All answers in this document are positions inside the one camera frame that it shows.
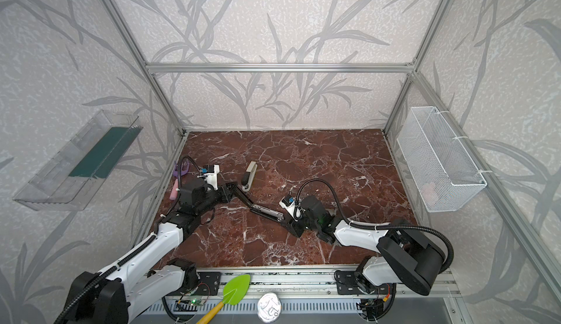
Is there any beige stapler black cap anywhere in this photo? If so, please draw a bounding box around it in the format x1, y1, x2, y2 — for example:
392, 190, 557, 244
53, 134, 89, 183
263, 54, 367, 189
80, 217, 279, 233
241, 161, 257, 192

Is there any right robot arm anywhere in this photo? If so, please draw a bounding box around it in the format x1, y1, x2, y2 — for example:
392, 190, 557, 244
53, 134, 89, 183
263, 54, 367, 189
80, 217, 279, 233
279, 186, 454, 296

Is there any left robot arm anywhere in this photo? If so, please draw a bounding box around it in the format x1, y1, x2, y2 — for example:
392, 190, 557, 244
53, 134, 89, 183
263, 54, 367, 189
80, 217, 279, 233
55, 166, 238, 323

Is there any purple pink toy rake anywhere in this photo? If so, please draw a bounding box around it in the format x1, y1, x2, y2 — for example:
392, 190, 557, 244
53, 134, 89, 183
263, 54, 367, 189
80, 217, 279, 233
169, 161, 191, 201

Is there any green plastic toy shovel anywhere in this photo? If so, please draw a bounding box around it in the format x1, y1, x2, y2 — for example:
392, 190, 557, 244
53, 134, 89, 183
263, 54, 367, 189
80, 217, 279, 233
197, 274, 251, 324

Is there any crumpled white paper cup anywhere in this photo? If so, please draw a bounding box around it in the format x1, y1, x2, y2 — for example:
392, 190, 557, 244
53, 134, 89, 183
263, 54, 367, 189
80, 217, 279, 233
257, 293, 282, 323

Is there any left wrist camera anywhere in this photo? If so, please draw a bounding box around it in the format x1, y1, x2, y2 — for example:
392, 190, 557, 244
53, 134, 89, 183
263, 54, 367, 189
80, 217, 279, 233
198, 165, 220, 190

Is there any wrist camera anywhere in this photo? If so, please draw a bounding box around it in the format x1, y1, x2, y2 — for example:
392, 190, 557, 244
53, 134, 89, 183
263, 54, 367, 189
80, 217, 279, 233
279, 195, 302, 220
198, 165, 220, 190

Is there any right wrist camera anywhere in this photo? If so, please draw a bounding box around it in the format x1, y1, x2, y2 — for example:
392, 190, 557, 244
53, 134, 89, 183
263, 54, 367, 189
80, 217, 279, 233
279, 195, 302, 220

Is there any aluminium front rail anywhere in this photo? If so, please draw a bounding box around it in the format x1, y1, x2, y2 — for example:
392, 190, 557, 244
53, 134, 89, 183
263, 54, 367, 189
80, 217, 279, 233
89, 266, 461, 301

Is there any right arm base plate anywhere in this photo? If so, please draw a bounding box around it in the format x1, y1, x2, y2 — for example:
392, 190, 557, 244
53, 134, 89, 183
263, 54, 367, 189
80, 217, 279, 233
334, 270, 394, 296

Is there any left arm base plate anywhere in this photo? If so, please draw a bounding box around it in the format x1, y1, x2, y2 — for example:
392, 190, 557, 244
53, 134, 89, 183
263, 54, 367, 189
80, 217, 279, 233
175, 271, 221, 296

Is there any white wire mesh basket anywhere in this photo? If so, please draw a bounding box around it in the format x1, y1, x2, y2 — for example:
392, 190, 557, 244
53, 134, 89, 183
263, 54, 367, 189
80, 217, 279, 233
397, 106, 487, 213

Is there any clear plastic wall tray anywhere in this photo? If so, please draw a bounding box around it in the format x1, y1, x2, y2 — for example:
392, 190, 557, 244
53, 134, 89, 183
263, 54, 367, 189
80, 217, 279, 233
13, 110, 143, 212

